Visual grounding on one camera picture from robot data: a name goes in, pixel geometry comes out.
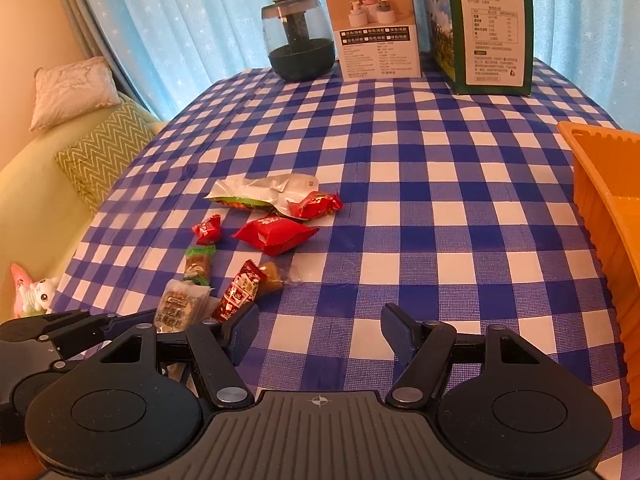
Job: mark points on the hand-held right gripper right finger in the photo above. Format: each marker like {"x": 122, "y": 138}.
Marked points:
{"x": 400, "y": 335}

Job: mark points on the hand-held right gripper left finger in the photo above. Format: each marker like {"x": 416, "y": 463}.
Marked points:
{"x": 242, "y": 335}

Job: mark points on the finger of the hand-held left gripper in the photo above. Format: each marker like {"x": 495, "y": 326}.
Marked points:
{"x": 80, "y": 330}

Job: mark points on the long red snack packet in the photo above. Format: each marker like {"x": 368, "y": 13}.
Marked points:
{"x": 237, "y": 292}

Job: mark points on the yellow candy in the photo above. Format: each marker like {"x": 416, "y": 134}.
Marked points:
{"x": 272, "y": 276}

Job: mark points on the grey clear snack packet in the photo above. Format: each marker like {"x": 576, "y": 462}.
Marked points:
{"x": 180, "y": 305}

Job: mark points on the green candy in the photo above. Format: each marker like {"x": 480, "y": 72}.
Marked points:
{"x": 199, "y": 264}

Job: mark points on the red pillow snack packet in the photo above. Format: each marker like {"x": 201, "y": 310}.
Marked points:
{"x": 272, "y": 234}

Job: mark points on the small red candy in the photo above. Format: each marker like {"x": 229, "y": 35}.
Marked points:
{"x": 207, "y": 230}

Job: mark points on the orange plastic tray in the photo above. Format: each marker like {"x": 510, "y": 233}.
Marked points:
{"x": 610, "y": 200}

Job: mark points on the white plush toy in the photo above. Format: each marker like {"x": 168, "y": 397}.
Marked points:
{"x": 42, "y": 295}

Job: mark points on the pink starfish plush toy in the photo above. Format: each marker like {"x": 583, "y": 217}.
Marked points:
{"x": 20, "y": 287}

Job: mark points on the pale yellow sofa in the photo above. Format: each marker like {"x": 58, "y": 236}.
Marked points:
{"x": 35, "y": 200}

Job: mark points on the white green snack packet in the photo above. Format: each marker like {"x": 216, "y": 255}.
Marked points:
{"x": 250, "y": 192}

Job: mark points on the red twisted candy packet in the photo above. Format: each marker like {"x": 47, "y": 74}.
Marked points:
{"x": 315, "y": 206}

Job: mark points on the blue white checkered tablecloth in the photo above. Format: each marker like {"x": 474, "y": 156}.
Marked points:
{"x": 400, "y": 185}

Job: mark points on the green zigzag pillow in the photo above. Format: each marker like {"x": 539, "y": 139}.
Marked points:
{"x": 105, "y": 155}

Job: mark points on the white pillow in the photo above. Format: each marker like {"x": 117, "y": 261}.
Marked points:
{"x": 70, "y": 92}

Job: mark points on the dark glass humidifier jar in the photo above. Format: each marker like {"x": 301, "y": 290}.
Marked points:
{"x": 300, "y": 45}

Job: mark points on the white product box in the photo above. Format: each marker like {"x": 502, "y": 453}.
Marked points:
{"x": 375, "y": 30}

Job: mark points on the green carton box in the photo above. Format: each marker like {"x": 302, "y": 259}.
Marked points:
{"x": 490, "y": 30}

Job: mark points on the grey curtain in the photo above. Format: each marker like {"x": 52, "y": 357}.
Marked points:
{"x": 85, "y": 10}

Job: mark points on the blue star curtain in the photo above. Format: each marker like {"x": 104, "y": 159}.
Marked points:
{"x": 175, "y": 20}

